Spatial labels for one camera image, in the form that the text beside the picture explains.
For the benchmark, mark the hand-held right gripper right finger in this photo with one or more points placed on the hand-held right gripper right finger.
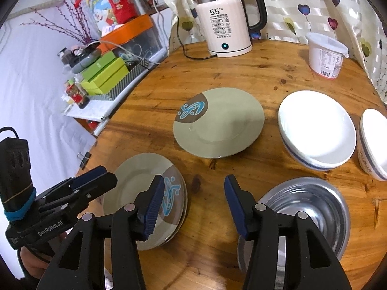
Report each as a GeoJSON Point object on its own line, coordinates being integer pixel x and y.
{"type": "Point", "coordinates": [234, 205]}

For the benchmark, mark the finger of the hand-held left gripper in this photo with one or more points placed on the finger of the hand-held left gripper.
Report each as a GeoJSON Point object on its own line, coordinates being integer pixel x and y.
{"type": "Point", "coordinates": [102, 184]}
{"type": "Point", "coordinates": [89, 175]}

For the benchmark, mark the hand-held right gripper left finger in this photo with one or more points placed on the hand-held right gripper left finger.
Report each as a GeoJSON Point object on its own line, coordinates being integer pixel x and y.
{"type": "Point", "coordinates": [154, 205]}

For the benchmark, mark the stainless steel bowl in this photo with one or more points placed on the stainless steel bowl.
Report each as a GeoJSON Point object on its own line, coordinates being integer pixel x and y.
{"type": "Point", "coordinates": [308, 214]}

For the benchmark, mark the small white dish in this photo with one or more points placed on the small white dish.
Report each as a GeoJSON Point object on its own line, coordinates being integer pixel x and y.
{"type": "Point", "coordinates": [223, 123]}

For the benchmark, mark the white shallow bowl blue stripe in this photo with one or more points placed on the white shallow bowl blue stripe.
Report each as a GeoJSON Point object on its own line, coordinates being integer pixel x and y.
{"type": "Point", "coordinates": [317, 127]}

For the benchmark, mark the white deep bowl blue stripe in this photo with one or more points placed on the white deep bowl blue stripe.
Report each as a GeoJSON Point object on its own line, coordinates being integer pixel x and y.
{"type": "Point", "coordinates": [376, 139]}

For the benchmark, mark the person's left hand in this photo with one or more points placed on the person's left hand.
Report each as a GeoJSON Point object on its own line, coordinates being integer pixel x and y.
{"type": "Point", "coordinates": [33, 262]}

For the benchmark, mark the black binder clip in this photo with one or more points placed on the black binder clip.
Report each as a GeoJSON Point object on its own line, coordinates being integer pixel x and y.
{"type": "Point", "coordinates": [83, 160]}

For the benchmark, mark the small colourful bottle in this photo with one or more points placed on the small colourful bottle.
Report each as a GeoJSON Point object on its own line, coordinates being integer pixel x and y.
{"type": "Point", "coordinates": [75, 95]}

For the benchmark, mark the striped basket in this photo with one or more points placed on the striped basket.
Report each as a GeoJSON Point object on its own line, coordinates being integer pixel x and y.
{"type": "Point", "coordinates": [121, 90]}

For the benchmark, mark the green box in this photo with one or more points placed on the green box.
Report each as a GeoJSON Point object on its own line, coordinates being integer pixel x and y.
{"type": "Point", "coordinates": [113, 78]}
{"type": "Point", "coordinates": [99, 65]}

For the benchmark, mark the grey oval case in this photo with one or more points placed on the grey oval case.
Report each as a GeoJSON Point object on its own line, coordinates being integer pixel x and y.
{"type": "Point", "coordinates": [87, 60]}

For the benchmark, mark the purple dried flowers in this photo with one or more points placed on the purple dried flowers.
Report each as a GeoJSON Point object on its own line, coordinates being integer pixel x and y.
{"type": "Point", "coordinates": [80, 21]}

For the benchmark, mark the orange lid storage box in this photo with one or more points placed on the orange lid storage box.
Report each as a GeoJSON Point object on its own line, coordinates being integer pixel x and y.
{"type": "Point", "coordinates": [133, 25]}

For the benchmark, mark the colourful cartoon box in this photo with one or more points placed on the colourful cartoon box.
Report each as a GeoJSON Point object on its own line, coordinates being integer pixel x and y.
{"type": "Point", "coordinates": [98, 10]}

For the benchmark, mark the white plastic tub with lid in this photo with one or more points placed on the white plastic tub with lid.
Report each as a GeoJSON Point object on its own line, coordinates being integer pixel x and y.
{"type": "Point", "coordinates": [325, 57]}

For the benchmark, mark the white pipe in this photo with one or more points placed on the white pipe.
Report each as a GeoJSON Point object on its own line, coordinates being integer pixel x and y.
{"type": "Point", "coordinates": [36, 7]}

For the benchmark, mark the red gift box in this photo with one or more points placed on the red gift box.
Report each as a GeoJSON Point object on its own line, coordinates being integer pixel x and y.
{"type": "Point", "coordinates": [116, 0]}

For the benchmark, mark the white electric kettle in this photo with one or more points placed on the white electric kettle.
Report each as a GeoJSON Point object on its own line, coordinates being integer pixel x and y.
{"type": "Point", "coordinates": [223, 21]}

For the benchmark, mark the heart print curtain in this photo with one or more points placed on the heart print curtain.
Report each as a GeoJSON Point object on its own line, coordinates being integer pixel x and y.
{"type": "Point", "coordinates": [290, 3]}

